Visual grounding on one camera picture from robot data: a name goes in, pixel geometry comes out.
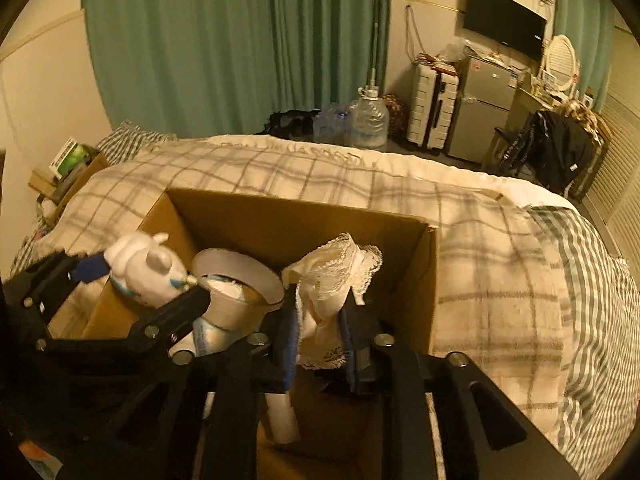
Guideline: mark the green checked bed sheet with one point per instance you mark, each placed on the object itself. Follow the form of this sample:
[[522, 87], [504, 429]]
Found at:
[[525, 285]]

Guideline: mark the blue white tube pack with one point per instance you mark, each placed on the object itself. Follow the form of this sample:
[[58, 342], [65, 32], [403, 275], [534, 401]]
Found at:
[[210, 339]]

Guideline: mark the small cluttered cardboard box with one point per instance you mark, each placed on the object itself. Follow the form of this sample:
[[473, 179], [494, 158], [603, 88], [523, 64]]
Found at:
[[65, 176]]

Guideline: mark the white lace cloth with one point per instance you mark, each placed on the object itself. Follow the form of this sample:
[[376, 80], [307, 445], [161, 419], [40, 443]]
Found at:
[[323, 279]]

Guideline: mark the white hard suitcase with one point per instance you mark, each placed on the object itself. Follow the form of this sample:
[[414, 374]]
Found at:
[[434, 93]]

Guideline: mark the white blue plush toy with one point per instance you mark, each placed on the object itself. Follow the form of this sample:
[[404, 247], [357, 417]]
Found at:
[[145, 270]]

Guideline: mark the black wall television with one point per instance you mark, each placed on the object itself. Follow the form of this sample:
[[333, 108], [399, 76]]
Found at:
[[509, 23]]

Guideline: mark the silver mini fridge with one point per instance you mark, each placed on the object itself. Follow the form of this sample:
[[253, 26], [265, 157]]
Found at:
[[485, 94]]

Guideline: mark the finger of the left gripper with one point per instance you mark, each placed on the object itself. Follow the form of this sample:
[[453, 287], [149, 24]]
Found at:
[[162, 328], [52, 279]]

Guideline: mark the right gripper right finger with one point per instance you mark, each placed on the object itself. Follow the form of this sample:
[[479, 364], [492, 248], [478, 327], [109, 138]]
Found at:
[[442, 417]]

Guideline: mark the black jacket on chair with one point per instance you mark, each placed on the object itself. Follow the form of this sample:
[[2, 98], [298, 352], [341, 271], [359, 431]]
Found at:
[[556, 148]]

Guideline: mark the black bag on floor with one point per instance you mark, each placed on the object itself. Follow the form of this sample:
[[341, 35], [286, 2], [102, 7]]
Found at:
[[296, 125]]

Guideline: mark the large green curtain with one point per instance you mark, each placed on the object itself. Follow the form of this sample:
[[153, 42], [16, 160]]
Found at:
[[205, 67]]

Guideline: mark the light green side curtain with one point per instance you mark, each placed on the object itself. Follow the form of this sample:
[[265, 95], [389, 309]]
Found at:
[[590, 26]]

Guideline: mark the white oval vanity mirror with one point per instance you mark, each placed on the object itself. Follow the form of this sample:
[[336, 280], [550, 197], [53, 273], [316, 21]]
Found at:
[[560, 64]]

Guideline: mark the white plastic tube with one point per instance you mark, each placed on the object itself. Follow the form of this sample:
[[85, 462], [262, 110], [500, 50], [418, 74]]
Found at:
[[281, 417]]

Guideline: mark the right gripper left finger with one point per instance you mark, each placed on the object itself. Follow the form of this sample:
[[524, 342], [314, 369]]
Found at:
[[215, 433]]

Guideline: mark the white tape roll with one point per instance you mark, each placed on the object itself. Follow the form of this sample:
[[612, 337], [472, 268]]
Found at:
[[242, 289]]

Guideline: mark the open brown cardboard box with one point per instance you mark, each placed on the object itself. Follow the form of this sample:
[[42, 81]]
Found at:
[[345, 434]]

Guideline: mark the large clear water jug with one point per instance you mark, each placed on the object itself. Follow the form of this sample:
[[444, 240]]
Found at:
[[368, 119]]

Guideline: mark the white louvered wardrobe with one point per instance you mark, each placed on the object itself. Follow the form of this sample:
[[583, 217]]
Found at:
[[613, 199]]

